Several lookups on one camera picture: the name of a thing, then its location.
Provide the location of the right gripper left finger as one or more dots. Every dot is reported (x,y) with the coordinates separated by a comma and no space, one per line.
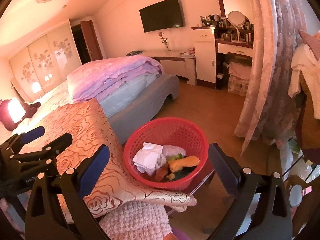
(56,208)

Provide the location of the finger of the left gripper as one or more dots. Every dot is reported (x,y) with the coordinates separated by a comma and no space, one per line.
(32,133)
(49,151)

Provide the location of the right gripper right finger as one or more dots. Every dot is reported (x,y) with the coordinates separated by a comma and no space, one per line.
(272,216)

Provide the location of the white paper napkin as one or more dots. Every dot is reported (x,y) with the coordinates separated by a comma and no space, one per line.
(147,149)

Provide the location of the white tissue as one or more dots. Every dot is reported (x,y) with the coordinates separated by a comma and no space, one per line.
(153,162)

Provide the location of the brown wrapper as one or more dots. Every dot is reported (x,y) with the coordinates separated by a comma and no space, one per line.
(161,173)

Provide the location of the clear plastic bag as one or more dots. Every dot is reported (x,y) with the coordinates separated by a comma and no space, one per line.
(171,151)

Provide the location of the yellow plastic comb packaging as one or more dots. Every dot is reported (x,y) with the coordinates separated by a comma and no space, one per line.
(178,164)

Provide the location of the dark plush toy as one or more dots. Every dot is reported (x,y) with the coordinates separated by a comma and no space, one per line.
(6,120)

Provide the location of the orange rose pattern bedspread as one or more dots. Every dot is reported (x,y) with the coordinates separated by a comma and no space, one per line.
(90,128)

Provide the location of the glowing bedside lamp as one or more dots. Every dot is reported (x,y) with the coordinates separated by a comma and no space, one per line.
(16,110)

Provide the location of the folded pink purple quilt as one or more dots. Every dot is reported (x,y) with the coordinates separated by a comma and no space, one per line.
(99,78)

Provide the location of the floral sliding wardrobe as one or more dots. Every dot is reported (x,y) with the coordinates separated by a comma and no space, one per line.
(45,63)

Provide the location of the light blue folded blanket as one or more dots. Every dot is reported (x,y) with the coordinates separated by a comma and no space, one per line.
(126,93)

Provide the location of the brown wooden door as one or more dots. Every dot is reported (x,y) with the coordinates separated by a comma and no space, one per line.
(91,40)

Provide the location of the red plastic mesh basket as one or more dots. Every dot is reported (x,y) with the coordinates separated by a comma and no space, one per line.
(167,131)

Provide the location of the floral pink curtain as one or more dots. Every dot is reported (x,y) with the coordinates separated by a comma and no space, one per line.
(268,111)

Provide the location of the white low tv desk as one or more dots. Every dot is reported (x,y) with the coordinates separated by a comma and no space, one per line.
(176,63)

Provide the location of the rose in vase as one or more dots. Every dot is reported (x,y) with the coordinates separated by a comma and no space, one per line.
(164,40)

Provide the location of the white hanging garment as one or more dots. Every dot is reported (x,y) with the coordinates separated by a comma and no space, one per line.
(304,62)

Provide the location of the white cabinet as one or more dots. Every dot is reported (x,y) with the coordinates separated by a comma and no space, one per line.
(205,54)

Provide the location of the dressing table with drawer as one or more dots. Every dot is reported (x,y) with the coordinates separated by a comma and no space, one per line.
(232,39)

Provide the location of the round white vanity mirror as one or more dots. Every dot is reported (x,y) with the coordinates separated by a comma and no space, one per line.
(236,19)

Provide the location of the grey bed frame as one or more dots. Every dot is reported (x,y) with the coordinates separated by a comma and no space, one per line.
(145,107)

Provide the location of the wall mounted black television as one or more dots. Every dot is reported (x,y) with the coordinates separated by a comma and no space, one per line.
(162,15)

